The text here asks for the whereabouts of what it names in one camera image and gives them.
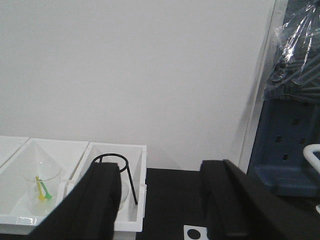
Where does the right white storage bin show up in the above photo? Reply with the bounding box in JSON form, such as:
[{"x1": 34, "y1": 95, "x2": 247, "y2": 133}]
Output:
[{"x1": 64, "y1": 142, "x2": 147, "y2": 240}]

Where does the black wire tripod stand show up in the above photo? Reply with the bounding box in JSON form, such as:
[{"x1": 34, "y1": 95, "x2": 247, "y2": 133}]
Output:
[{"x1": 91, "y1": 153, "x2": 138, "y2": 205}]

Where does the left white storage bin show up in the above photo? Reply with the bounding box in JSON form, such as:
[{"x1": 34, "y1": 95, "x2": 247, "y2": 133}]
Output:
[{"x1": 0, "y1": 135, "x2": 29, "y2": 167}]

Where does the yellow plastic spatula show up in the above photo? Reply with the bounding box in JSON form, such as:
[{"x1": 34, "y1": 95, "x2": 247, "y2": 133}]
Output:
[{"x1": 35, "y1": 176, "x2": 46, "y2": 201}]

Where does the grey-blue pegboard drying rack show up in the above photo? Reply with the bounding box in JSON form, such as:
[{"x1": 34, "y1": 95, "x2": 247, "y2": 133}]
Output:
[{"x1": 246, "y1": 0, "x2": 320, "y2": 197}]

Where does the white gooseneck lab faucet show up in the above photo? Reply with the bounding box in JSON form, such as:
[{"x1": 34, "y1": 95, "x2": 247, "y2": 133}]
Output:
[{"x1": 303, "y1": 144, "x2": 320, "y2": 174}]

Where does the white storage bin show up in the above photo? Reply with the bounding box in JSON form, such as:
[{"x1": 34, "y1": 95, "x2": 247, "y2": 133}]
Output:
[
  {"x1": 0, "y1": 138, "x2": 89, "y2": 235},
  {"x1": 0, "y1": 135, "x2": 29, "y2": 167},
  {"x1": 64, "y1": 142, "x2": 147, "y2": 240}
]

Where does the clear plastic bag of pegs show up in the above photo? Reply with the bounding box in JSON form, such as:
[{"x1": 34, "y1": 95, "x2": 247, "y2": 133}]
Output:
[{"x1": 262, "y1": 0, "x2": 320, "y2": 105}]

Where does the green plastic spatula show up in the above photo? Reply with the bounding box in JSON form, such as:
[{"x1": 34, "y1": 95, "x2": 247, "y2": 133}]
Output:
[{"x1": 37, "y1": 179, "x2": 53, "y2": 200}]

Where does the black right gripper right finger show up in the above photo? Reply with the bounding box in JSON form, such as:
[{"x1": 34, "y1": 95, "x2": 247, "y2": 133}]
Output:
[{"x1": 200, "y1": 159, "x2": 320, "y2": 240}]

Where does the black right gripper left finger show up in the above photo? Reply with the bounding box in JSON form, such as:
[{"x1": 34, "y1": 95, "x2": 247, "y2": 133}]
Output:
[{"x1": 27, "y1": 162, "x2": 120, "y2": 240}]

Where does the white test tube rack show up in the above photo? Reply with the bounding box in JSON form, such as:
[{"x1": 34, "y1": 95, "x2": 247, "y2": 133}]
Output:
[{"x1": 183, "y1": 225, "x2": 208, "y2": 240}]

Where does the glass beaker in middle bin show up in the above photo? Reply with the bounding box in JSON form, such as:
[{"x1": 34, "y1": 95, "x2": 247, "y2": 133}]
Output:
[{"x1": 23, "y1": 161, "x2": 62, "y2": 216}]

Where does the middle white storage bin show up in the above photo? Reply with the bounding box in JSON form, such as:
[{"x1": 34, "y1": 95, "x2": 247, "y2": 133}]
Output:
[{"x1": 0, "y1": 138, "x2": 89, "y2": 235}]

